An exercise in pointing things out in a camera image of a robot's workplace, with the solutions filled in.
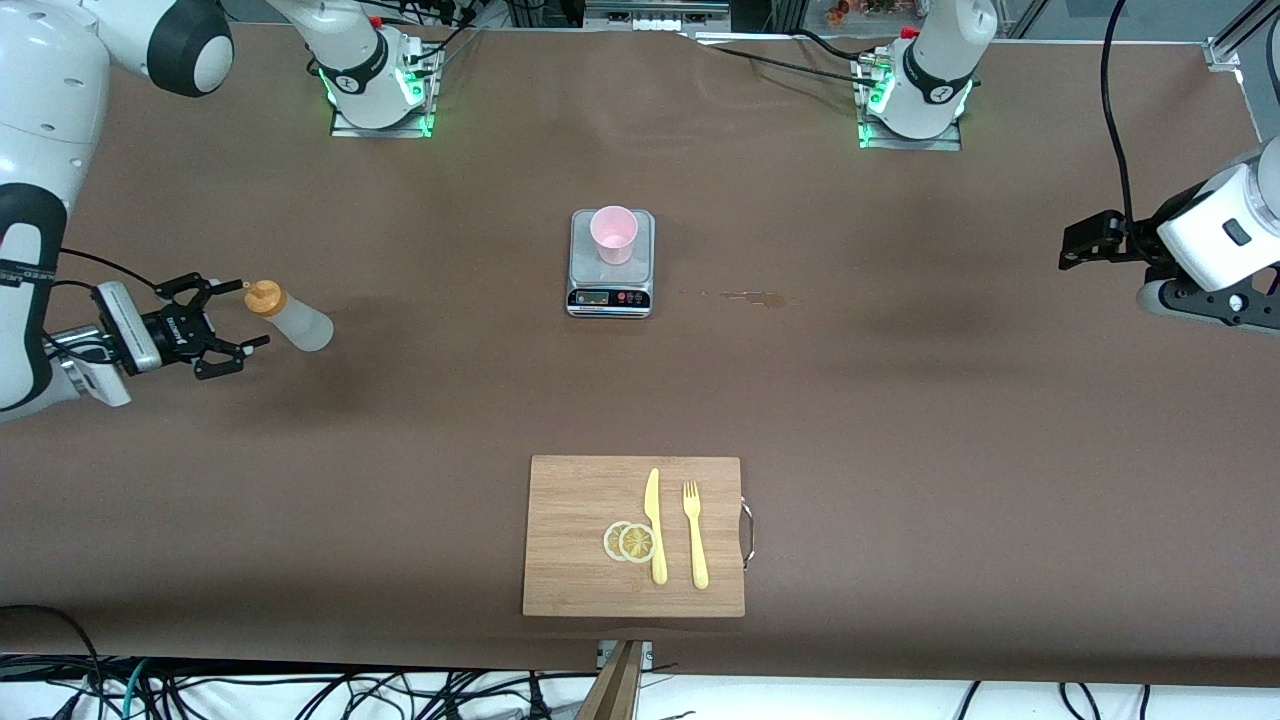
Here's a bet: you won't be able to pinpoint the small metal bracket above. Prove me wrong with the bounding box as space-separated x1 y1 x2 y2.
597 640 654 673

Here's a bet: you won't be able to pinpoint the wooden cutting board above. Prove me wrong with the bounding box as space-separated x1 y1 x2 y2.
522 455 747 619

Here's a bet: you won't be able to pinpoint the orange toy items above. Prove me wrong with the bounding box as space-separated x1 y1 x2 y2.
825 0 901 26

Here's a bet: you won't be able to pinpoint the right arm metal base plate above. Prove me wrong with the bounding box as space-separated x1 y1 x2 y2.
330 40 438 139

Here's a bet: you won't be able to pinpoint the white power strip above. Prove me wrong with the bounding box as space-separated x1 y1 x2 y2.
585 0 731 33

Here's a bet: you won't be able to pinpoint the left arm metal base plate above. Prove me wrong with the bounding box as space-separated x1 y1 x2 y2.
856 55 964 152

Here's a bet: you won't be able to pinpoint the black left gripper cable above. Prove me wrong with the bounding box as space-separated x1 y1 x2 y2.
1100 0 1161 263

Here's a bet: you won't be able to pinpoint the yellow plastic fork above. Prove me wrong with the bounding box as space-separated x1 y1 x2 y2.
682 480 710 591

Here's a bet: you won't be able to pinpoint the pink plastic cup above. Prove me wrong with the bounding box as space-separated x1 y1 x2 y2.
589 205 639 266

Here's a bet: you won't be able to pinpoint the wooden post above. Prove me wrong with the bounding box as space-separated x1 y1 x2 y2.
575 640 644 720

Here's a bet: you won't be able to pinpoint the aluminium frame corner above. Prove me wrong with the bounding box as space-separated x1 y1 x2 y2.
1203 30 1246 73

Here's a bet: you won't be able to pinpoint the translucent sauce bottle orange cap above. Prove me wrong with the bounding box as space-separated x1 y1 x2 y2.
244 280 335 353

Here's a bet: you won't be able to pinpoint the teal cable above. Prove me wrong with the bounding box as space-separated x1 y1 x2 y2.
120 658 151 720

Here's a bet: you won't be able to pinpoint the black left base cable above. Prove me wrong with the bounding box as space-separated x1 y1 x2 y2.
690 28 881 86

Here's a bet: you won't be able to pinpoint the yellow plastic knife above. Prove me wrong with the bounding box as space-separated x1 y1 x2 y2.
644 467 669 587

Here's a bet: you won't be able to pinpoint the silver digital kitchen scale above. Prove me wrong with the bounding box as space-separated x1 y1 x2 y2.
566 208 657 320

